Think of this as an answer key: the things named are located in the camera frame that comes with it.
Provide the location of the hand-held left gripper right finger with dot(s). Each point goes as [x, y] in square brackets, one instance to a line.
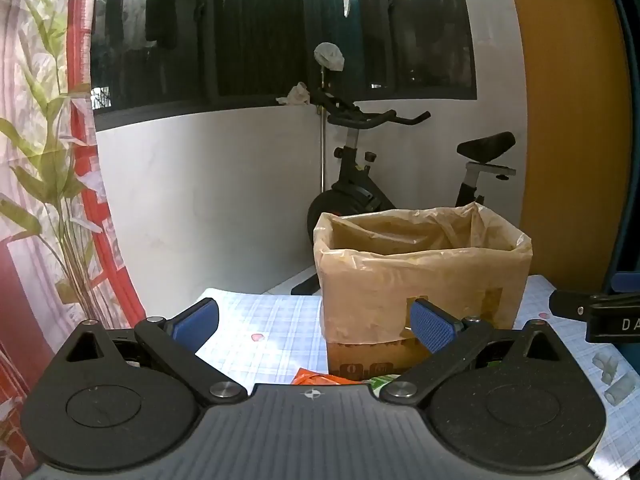
[431, 325]

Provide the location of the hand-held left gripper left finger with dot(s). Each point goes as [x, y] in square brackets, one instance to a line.
[196, 324]

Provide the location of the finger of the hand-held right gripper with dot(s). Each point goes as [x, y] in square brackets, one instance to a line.
[627, 282]
[570, 305]

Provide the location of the green snack packet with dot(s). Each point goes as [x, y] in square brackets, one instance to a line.
[384, 383]

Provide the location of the orange snack packet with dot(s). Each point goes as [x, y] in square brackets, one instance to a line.
[320, 378]

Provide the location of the white plastic piece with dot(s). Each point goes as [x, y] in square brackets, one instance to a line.
[607, 366]
[618, 391]

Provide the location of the black exercise bike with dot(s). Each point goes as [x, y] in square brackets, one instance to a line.
[350, 195]

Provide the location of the orange wooden panel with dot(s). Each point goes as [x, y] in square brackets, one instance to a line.
[565, 110]

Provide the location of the metal pole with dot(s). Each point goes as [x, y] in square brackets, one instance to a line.
[323, 150]

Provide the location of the floral printed curtain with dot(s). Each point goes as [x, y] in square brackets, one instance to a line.
[40, 160]

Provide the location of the crumpled white rag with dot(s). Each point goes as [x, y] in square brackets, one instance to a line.
[296, 95]

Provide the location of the white plastic bag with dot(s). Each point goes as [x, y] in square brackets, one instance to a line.
[330, 56]

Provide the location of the dark framed window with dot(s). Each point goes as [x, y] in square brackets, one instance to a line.
[260, 35]

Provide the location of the black hanging garment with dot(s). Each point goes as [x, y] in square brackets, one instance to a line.
[161, 10]

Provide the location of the white hanging garment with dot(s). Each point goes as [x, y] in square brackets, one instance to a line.
[134, 12]

